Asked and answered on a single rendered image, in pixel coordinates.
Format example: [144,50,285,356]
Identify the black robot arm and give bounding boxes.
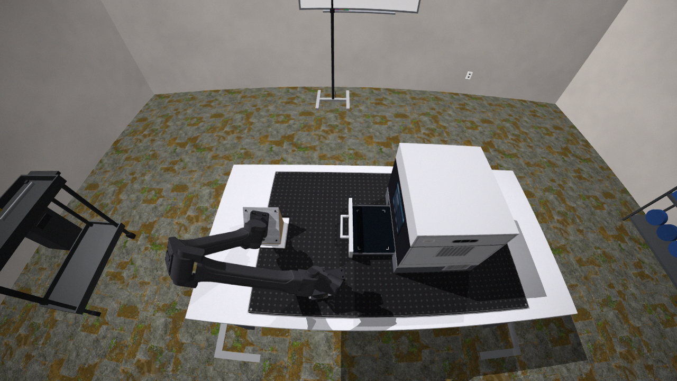
[165,211,345,297]

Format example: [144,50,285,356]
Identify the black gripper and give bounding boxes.
[311,289,328,300]

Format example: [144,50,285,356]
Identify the white gel imager box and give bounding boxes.
[340,143,519,273]

